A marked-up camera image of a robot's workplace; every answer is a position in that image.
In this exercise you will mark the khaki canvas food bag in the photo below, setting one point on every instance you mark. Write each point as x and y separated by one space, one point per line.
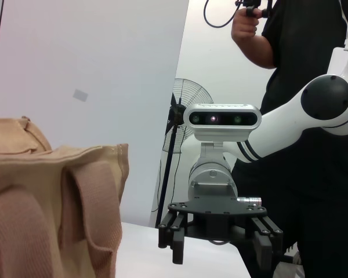
32 173

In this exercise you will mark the white id badge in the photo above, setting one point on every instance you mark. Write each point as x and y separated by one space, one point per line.
337 60

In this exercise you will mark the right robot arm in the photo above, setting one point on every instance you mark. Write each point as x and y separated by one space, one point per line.
278 127

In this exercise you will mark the person's hand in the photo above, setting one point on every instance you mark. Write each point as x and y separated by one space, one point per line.
246 24

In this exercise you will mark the person's bare forearm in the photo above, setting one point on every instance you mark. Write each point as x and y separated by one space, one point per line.
256 49

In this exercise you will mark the black standing fan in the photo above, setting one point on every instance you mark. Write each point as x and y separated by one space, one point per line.
191 92

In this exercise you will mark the person in black clothes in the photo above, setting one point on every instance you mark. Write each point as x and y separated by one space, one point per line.
307 202

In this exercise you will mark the grey wall sticker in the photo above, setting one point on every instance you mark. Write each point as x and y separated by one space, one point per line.
80 95

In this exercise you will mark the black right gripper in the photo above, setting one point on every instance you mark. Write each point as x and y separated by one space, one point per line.
214 223

